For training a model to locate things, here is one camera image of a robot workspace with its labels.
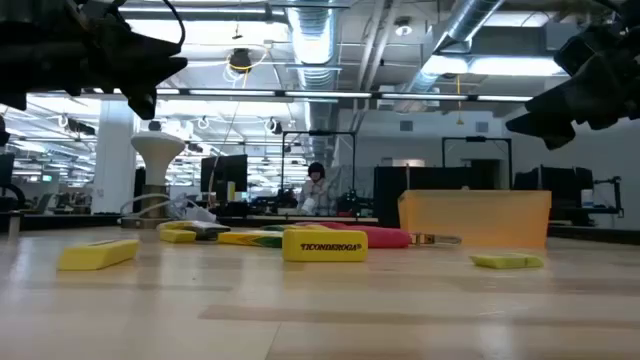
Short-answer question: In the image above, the yellow-green sticky note pad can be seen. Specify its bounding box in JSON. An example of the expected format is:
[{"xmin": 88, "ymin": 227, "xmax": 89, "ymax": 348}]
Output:
[{"xmin": 468, "ymin": 252, "xmax": 545, "ymax": 271}]

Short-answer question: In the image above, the person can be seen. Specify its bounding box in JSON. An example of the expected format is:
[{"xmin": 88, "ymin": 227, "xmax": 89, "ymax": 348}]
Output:
[{"xmin": 297, "ymin": 161, "xmax": 337, "ymax": 216}]

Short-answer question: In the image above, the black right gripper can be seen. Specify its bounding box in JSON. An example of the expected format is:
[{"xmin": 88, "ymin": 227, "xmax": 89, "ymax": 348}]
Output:
[{"xmin": 504, "ymin": 19, "xmax": 640, "ymax": 151}]

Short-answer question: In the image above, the white cable bundle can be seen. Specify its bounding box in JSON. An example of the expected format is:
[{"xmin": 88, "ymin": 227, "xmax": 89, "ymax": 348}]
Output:
[{"xmin": 118, "ymin": 192, "xmax": 219, "ymax": 227}]

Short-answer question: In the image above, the white building column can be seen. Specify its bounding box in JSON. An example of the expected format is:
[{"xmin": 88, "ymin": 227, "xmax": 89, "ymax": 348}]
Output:
[{"xmin": 92, "ymin": 99, "xmax": 139, "ymax": 215}]

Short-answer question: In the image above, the white mushroom-shaped stand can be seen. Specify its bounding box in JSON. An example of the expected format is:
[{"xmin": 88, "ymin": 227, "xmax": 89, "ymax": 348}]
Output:
[{"xmin": 119, "ymin": 130, "xmax": 187, "ymax": 230}]

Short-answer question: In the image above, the yellow green crayon box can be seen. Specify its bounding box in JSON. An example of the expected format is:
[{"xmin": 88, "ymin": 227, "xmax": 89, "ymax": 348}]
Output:
[{"xmin": 216, "ymin": 228, "xmax": 285, "ymax": 250}]

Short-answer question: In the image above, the yellow hanging cord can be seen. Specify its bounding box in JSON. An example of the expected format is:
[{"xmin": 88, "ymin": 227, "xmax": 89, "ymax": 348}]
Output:
[{"xmin": 453, "ymin": 74, "xmax": 464, "ymax": 126}]

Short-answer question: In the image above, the small yellow eraser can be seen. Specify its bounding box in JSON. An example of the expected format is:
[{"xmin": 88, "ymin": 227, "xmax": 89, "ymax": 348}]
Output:
[{"xmin": 158, "ymin": 228, "xmax": 198, "ymax": 245}]

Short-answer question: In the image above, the black ceiling camera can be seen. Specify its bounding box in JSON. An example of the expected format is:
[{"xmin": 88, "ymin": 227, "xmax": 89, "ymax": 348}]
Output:
[{"xmin": 227, "ymin": 47, "xmax": 254, "ymax": 75}]

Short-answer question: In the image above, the black edge monitor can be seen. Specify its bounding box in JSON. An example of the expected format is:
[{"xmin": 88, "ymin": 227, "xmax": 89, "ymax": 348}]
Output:
[{"xmin": 0, "ymin": 152, "xmax": 16, "ymax": 211}]

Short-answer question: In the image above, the black partition panel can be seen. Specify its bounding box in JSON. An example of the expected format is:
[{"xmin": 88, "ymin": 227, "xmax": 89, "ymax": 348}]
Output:
[{"xmin": 373, "ymin": 164, "xmax": 504, "ymax": 229}]

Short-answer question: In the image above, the yellow Ticonderoga eraser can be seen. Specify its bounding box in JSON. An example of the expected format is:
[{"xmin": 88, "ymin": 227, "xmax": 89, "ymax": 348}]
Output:
[{"xmin": 281, "ymin": 227, "xmax": 369, "ymax": 264}]

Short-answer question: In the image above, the black metal frame stand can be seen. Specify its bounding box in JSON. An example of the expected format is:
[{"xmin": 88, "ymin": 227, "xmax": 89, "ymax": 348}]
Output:
[
  {"xmin": 280, "ymin": 129, "xmax": 357, "ymax": 201},
  {"xmin": 441, "ymin": 135, "xmax": 514, "ymax": 191}
]

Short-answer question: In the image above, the yellow-orange plastic bin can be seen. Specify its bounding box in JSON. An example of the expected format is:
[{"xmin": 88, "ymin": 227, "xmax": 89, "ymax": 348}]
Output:
[{"xmin": 397, "ymin": 188, "xmax": 553, "ymax": 250}]

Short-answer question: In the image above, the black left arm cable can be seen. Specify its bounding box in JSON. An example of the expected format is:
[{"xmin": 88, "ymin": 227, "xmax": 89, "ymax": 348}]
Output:
[{"xmin": 160, "ymin": 0, "xmax": 187, "ymax": 51}]

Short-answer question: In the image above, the silver ventilation duct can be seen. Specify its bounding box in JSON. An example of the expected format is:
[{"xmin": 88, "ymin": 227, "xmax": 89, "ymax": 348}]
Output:
[
  {"xmin": 399, "ymin": 0, "xmax": 506, "ymax": 96},
  {"xmin": 285, "ymin": 0, "xmax": 342, "ymax": 166}
]

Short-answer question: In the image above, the large yellow wedge eraser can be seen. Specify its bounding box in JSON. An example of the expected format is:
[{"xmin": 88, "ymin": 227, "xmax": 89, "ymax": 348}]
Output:
[{"xmin": 56, "ymin": 238, "xmax": 141, "ymax": 272}]

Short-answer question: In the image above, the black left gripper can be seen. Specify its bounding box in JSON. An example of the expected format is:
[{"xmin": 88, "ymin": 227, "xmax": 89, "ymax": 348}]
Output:
[{"xmin": 0, "ymin": 0, "xmax": 189, "ymax": 121}]

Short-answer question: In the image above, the black computer monitor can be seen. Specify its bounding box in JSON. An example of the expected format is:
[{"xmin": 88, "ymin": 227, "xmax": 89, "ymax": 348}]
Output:
[{"xmin": 200, "ymin": 153, "xmax": 249, "ymax": 204}]

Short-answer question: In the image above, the black background table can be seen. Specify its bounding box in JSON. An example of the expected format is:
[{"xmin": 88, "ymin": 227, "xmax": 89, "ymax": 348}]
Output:
[{"xmin": 0, "ymin": 212, "xmax": 381, "ymax": 232}]

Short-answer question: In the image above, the black overhead light bar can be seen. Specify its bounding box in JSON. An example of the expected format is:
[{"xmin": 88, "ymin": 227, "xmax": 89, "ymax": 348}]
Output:
[{"xmin": 29, "ymin": 87, "xmax": 534, "ymax": 104}]

